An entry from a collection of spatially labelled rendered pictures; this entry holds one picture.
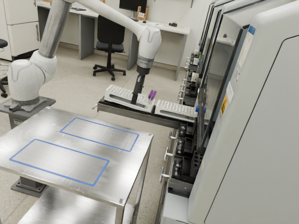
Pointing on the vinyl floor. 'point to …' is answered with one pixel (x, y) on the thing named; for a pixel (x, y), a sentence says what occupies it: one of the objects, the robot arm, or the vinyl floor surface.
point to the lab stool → (3, 70)
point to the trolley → (78, 167)
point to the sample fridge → (19, 28)
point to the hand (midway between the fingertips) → (136, 97)
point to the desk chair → (109, 43)
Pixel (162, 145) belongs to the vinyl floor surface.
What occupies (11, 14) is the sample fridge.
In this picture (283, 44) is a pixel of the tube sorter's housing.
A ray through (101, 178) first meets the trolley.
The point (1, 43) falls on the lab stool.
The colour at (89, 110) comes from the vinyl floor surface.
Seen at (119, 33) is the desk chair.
